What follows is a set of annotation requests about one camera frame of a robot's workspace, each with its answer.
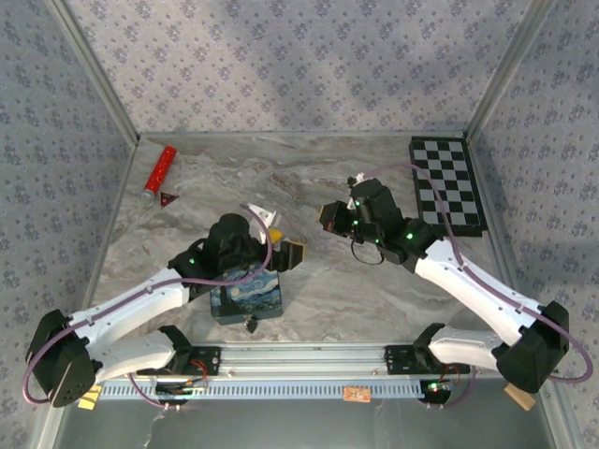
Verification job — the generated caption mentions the starry night painted tin box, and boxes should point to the starry night painted tin box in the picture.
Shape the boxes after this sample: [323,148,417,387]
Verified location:
[209,267,285,326]

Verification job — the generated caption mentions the black and grey checkerboard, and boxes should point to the black and grey checkerboard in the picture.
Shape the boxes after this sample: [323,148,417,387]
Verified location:
[408,135,489,239]

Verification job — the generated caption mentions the red glitter tube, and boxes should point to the red glitter tube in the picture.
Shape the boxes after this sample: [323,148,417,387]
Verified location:
[141,145,179,206]

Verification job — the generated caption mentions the small orange label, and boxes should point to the small orange label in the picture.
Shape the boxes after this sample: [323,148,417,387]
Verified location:
[343,385,372,404]

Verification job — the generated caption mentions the left controller board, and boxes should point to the left controller board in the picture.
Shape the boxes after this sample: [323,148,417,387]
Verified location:
[154,379,210,405]

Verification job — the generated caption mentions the controller board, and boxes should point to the controller board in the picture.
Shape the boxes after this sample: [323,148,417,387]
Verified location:
[154,379,210,405]
[417,379,455,405]

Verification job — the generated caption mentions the right controller board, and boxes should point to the right controller board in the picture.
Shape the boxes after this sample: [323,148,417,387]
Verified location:
[417,379,455,405]

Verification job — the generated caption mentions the yellow tape piece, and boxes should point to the yellow tape piece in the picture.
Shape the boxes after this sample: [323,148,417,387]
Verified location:
[77,385,104,412]

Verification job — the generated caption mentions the wooden block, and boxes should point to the wooden block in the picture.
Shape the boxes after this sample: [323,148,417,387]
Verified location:
[504,383,537,413]

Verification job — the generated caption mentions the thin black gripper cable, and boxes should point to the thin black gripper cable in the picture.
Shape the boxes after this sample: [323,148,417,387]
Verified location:
[349,239,386,267]

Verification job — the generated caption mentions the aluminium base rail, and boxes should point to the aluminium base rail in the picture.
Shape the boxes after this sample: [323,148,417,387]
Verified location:
[93,342,509,380]

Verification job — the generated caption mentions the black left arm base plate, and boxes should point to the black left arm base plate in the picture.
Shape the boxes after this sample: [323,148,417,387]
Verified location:
[135,344,222,377]

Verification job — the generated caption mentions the slotted blue-white cable duct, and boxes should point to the slotted blue-white cable duct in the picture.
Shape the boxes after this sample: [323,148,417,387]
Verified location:
[95,377,430,401]

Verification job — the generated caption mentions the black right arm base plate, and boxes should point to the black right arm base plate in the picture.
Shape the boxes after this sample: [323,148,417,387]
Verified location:
[385,344,471,376]

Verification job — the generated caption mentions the aluminium frame post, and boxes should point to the aluminium frame post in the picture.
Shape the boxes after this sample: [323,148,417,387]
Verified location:
[49,0,142,144]
[465,0,561,139]

